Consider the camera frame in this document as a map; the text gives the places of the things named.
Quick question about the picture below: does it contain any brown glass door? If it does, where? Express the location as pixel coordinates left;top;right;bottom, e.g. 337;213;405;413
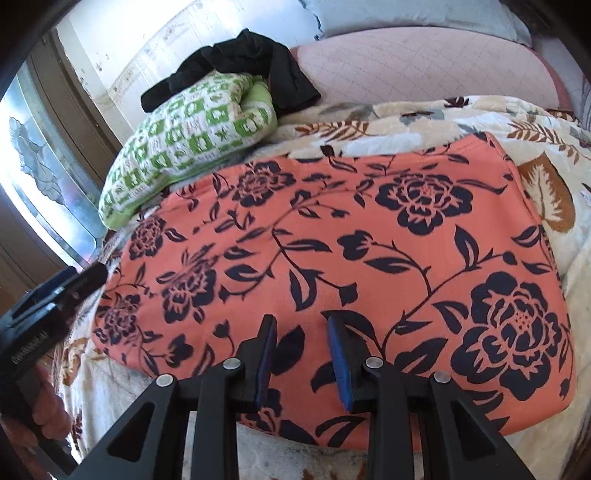
1;29;121;299

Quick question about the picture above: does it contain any grey pillow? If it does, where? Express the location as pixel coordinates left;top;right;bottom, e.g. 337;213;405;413
301;0;532;47

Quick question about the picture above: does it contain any left hand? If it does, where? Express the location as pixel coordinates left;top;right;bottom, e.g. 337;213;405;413
1;365;71;453

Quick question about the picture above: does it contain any pink sofa cushion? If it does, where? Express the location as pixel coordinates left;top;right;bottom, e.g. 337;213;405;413
293;27;572;110

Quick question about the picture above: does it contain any green checkered pillow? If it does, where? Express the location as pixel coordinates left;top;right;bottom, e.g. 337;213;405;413
98;72;277;230

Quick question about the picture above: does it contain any black garment on pillow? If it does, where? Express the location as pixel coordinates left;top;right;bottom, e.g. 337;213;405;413
140;29;322;117

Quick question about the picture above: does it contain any orange floral garment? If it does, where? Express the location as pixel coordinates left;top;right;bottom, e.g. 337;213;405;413
91;133;574;449

